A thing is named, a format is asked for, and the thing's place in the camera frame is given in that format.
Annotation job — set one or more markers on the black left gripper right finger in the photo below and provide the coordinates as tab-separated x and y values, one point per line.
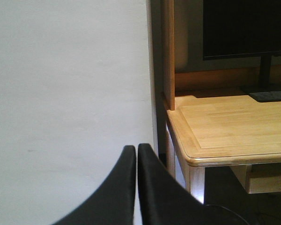
164	202

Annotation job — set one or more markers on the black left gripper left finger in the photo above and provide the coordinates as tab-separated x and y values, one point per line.
113	202

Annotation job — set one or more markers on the wooden desk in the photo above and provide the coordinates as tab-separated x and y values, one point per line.
215	124

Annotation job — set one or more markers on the black computer monitor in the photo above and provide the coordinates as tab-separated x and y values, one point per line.
243	28

